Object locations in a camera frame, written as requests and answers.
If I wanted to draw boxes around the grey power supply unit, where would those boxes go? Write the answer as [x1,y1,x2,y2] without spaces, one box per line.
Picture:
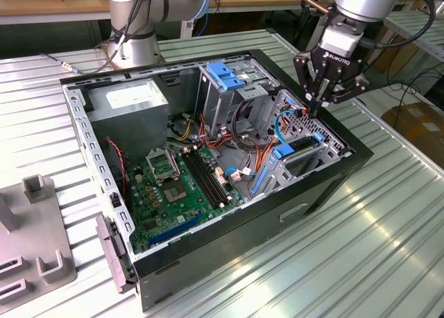
[85,78,170,162]

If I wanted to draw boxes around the grey case latch panel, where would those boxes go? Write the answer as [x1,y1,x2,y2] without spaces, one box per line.
[95,213,138,294]

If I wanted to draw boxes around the hard disk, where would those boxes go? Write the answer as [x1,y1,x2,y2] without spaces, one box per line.
[252,132,325,196]

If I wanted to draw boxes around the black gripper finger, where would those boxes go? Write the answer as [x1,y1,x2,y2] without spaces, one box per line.
[293,51,326,120]
[316,72,371,119]

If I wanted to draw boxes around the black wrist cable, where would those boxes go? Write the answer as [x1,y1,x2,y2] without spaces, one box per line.
[360,0,437,52]

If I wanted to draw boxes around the orange red power wire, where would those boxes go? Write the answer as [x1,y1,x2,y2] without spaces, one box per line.
[280,104,312,130]

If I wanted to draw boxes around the metal disk bay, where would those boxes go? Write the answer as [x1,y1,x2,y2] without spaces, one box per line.
[249,88,351,197]

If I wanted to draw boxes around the blue wire with white connector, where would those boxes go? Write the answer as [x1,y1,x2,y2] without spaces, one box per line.
[224,165,257,182]

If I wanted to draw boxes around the blue data wire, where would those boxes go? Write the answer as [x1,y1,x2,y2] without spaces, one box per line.
[275,97,299,145]

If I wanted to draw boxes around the red black twisted wire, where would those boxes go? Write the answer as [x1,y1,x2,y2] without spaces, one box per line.
[105,137,130,194]

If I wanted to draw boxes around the CPU socket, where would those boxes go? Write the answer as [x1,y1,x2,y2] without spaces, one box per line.
[162,181,190,206]

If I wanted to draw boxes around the metal optical drive cage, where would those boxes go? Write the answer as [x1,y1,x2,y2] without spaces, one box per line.
[196,59,278,135]

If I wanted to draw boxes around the cable with copper connector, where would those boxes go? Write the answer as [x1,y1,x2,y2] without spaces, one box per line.
[290,0,332,17]

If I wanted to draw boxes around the blue expansion slot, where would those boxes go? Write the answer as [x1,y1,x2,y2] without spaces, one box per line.
[148,212,204,246]

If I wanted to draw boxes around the green motherboard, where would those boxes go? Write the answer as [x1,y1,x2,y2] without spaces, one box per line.
[123,147,244,255]

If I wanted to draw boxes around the cardboard box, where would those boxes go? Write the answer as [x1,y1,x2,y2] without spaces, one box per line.
[381,101,444,166]

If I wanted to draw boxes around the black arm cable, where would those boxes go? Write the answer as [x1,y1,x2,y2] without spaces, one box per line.
[95,0,148,51]

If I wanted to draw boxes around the black RAM slot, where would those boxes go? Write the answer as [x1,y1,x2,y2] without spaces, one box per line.
[182,152,223,210]
[192,149,232,204]

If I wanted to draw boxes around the black open PC case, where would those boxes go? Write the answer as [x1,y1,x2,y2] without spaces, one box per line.
[58,49,375,312]

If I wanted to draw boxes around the metal socket cover frame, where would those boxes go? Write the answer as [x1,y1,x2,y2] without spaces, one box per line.
[144,147,181,185]

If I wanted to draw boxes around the black cable with metal plug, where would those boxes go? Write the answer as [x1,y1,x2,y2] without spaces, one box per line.
[40,52,84,75]

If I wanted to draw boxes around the blue plastic drive latch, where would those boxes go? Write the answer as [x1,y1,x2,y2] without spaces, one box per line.
[206,62,246,92]

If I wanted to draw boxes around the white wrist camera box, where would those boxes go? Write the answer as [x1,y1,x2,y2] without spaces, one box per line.
[321,28,364,55]

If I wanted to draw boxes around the red yellow wire bundle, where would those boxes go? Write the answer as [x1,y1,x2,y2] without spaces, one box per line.
[166,112,278,175]

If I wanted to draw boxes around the grey parts rack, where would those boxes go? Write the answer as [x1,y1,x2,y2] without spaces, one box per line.
[0,174,78,314]

